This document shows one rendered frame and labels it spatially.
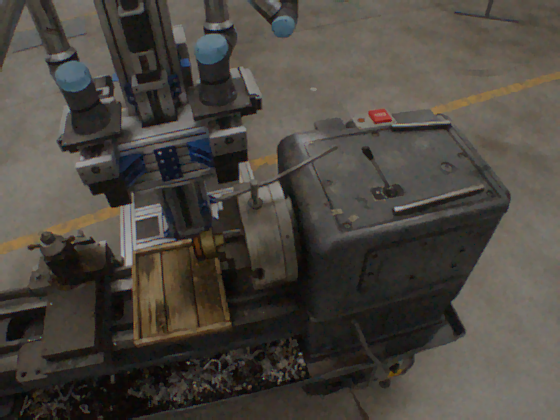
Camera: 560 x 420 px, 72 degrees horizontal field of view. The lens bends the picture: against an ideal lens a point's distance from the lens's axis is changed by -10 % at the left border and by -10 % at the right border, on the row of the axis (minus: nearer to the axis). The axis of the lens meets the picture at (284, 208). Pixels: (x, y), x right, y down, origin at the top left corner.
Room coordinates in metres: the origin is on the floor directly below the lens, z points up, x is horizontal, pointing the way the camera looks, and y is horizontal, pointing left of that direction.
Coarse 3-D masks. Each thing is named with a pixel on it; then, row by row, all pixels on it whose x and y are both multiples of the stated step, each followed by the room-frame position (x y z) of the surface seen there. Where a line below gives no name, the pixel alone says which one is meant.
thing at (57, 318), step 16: (80, 240) 0.85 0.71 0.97; (64, 288) 0.66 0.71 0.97; (80, 288) 0.66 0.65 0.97; (96, 288) 0.66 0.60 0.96; (48, 304) 0.60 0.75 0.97; (64, 304) 0.60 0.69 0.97; (80, 304) 0.60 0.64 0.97; (96, 304) 0.60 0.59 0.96; (48, 320) 0.54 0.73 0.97; (64, 320) 0.54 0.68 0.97; (80, 320) 0.54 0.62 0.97; (96, 320) 0.55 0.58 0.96; (48, 336) 0.49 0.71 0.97; (64, 336) 0.49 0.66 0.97; (80, 336) 0.49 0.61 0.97; (96, 336) 0.50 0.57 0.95; (48, 352) 0.44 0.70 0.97; (64, 352) 0.44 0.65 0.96; (80, 352) 0.45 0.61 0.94
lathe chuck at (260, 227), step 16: (240, 208) 0.73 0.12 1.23; (256, 208) 0.73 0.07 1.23; (272, 208) 0.73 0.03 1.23; (256, 224) 0.69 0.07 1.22; (272, 224) 0.69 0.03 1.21; (256, 240) 0.66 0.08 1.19; (272, 240) 0.66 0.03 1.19; (256, 256) 0.63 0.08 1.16; (272, 256) 0.63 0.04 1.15; (272, 272) 0.62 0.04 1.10; (256, 288) 0.61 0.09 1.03
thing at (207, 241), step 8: (208, 232) 0.75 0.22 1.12; (192, 240) 0.73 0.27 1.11; (200, 240) 0.73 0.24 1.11; (208, 240) 0.72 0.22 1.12; (216, 240) 0.73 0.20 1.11; (224, 240) 0.76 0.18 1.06; (200, 248) 0.71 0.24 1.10; (208, 248) 0.70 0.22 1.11; (216, 248) 0.71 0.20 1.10; (200, 256) 0.69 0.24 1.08; (208, 256) 0.69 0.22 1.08; (216, 256) 0.70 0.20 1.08
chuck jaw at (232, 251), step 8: (224, 248) 0.70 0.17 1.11; (232, 248) 0.70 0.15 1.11; (240, 248) 0.70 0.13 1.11; (224, 256) 0.68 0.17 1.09; (232, 256) 0.67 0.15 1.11; (240, 256) 0.67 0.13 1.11; (232, 264) 0.66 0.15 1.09; (240, 264) 0.64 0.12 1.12; (248, 264) 0.64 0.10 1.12; (240, 272) 0.62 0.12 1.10; (248, 272) 0.62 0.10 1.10; (256, 272) 0.62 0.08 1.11
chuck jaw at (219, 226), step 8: (224, 200) 0.81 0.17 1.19; (232, 200) 0.81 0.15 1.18; (224, 208) 0.80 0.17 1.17; (232, 208) 0.80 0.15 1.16; (224, 216) 0.78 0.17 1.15; (232, 216) 0.78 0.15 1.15; (216, 224) 0.76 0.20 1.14; (224, 224) 0.77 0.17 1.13; (232, 224) 0.77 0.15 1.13; (240, 224) 0.77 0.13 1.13; (216, 232) 0.75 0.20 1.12
